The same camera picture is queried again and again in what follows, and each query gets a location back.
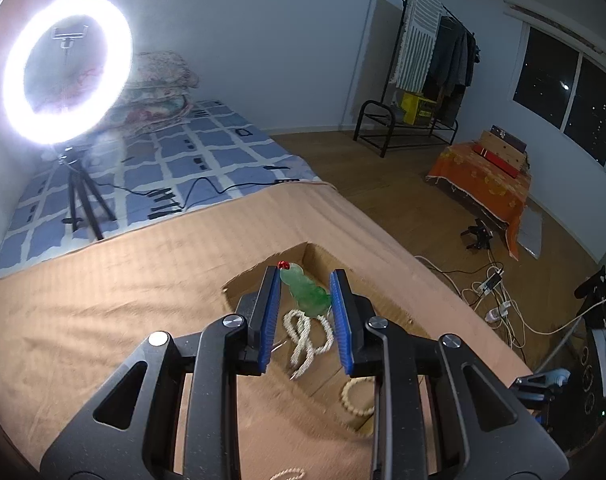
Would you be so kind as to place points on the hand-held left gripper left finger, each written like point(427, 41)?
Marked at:
point(270, 320)

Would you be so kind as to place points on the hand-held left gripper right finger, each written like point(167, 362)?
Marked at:
point(340, 320)

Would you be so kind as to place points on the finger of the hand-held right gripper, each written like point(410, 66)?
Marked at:
point(548, 381)

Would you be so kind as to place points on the cardboard box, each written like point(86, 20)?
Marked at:
point(318, 390)

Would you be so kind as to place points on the white power strip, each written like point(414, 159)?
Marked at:
point(490, 282)

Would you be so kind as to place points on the grey foil mat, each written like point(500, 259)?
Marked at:
point(529, 232)

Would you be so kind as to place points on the blue checked bedsheet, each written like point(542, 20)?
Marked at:
point(208, 150)

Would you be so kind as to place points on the orange patterned cloth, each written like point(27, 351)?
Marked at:
point(483, 185)

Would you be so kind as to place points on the black clothes rack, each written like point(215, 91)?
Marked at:
point(370, 105)

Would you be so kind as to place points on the red flat box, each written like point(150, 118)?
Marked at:
point(493, 158)

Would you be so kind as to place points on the yellow box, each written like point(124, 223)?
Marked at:
point(415, 107)

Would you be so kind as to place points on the black tripod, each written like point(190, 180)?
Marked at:
point(75, 190)

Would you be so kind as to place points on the brown cardboard carton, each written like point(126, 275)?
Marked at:
point(505, 146)

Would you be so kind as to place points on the folded floral quilt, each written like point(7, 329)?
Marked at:
point(158, 85)

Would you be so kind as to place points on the striped white towel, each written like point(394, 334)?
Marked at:
point(415, 45)

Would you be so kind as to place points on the dark hanging clothes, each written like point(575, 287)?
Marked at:
point(453, 55)

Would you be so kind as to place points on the dark window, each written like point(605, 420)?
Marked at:
point(543, 75)

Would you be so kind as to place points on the phone holder clamp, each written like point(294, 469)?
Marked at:
point(69, 34)

